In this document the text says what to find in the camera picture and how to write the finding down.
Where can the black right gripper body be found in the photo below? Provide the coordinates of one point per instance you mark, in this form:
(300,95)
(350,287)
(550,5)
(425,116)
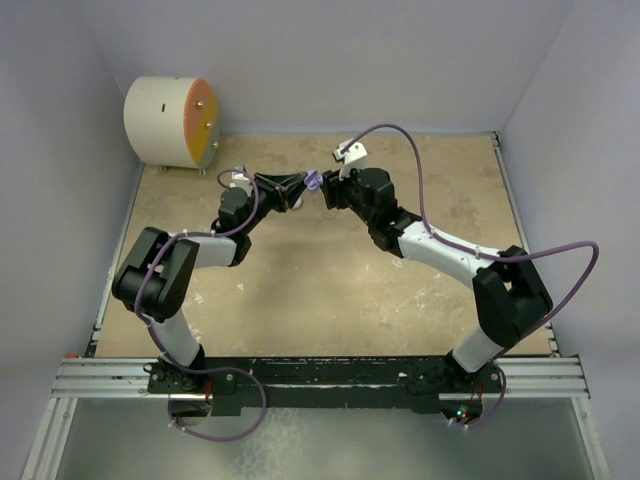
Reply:
(352,197)

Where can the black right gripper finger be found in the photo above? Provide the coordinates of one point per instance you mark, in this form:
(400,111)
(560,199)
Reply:
(331,179)
(333,198)

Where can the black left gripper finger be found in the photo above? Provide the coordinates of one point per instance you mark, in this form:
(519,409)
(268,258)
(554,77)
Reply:
(280,181)
(290,193)

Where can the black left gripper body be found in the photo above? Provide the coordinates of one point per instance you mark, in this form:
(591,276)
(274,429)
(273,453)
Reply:
(268,199)

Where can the purple earbud charging case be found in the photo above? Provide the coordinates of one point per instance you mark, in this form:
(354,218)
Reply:
(313,180)

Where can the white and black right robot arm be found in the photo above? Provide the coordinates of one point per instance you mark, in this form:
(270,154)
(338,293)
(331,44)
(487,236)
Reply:
(510,297)

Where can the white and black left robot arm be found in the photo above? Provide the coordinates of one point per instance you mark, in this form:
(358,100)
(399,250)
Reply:
(153,280)

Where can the white cylinder with orange face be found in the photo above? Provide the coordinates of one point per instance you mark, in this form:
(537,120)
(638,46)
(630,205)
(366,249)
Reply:
(173,122)

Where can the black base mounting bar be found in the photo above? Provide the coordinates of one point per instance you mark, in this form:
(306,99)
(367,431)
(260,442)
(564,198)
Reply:
(421,384)

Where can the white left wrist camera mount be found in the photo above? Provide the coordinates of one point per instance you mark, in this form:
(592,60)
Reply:
(239,179)

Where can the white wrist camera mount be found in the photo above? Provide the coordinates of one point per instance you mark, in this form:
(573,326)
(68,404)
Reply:
(351,156)
(239,179)

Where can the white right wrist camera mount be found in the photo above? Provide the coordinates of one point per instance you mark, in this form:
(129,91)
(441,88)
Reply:
(351,156)

